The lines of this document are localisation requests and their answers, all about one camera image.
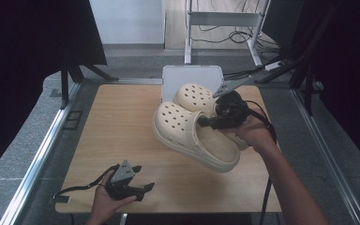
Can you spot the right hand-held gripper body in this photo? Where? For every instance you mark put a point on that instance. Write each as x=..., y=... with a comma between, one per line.
x=231, y=111

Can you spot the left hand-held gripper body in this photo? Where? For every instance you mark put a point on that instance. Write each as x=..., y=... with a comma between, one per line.
x=122, y=175

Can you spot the cream clog shoe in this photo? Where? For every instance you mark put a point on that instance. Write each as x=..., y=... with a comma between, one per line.
x=175, y=122
x=193, y=95

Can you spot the grey two-tier shoe rack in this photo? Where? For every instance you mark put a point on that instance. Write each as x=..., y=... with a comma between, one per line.
x=175, y=76

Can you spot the person's right hand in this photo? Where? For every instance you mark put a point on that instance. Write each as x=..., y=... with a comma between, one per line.
x=258, y=131

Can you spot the person's left hand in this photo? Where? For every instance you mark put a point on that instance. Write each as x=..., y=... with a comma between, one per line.
x=103, y=203

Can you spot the white power strip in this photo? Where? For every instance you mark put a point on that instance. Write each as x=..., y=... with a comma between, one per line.
x=273, y=65

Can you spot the black metal stand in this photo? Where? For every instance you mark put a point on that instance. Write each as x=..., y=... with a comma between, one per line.
x=308, y=90

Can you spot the white metal stand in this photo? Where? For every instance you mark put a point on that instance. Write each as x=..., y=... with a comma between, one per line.
x=222, y=18

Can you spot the black tripod stand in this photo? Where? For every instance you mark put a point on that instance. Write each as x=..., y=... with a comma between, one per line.
x=64, y=84

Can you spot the black curtain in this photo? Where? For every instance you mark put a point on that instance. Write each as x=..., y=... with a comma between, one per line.
x=28, y=47
x=350, y=62

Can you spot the aluminium floor rail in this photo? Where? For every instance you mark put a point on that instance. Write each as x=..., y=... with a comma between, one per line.
x=37, y=159
x=325, y=156

